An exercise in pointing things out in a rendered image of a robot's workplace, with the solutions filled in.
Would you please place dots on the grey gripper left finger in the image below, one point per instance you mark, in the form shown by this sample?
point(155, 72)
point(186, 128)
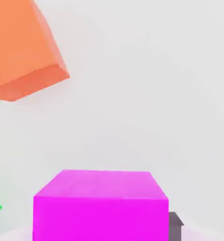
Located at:
point(24, 235)

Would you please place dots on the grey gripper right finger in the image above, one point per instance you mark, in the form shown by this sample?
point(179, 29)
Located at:
point(175, 228)

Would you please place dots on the small magenta cube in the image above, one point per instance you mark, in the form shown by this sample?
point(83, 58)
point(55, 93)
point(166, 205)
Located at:
point(100, 212)

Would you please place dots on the large orange box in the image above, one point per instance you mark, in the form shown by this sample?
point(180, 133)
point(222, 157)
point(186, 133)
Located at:
point(21, 49)

